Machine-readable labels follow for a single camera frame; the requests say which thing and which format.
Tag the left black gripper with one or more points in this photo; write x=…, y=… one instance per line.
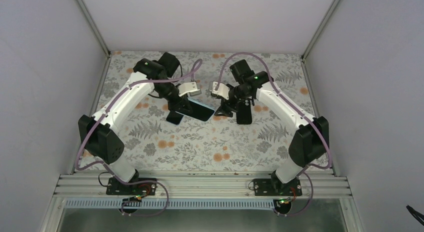
x=176, y=106

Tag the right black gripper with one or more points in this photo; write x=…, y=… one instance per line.
x=226, y=112

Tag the black phone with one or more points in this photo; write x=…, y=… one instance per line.
x=174, y=118

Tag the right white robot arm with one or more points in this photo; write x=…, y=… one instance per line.
x=311, y=138

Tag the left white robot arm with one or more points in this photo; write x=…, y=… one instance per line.
x=99, y=132

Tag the floral patterned table mat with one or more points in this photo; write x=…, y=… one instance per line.
x=219, y=144

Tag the black object at corner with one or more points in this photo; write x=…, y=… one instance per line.
x=415, y=214

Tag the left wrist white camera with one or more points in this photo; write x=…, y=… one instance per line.
x=191, y=89

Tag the wrist white camera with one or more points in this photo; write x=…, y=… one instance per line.
x=219, y=90
x=191, y=89

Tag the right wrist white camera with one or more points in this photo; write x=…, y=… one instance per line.
x=219, y=90

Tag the aluminium front rail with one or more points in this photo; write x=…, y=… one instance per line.
x=204, y=185

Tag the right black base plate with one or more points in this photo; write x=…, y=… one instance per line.
x=265, y=187

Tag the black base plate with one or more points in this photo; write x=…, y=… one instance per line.
x=265, y=187
x=146, y=188

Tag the perforated grey cable tray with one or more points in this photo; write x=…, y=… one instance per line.
x=173, y=203

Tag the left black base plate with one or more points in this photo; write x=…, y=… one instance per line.
x=146, y=188

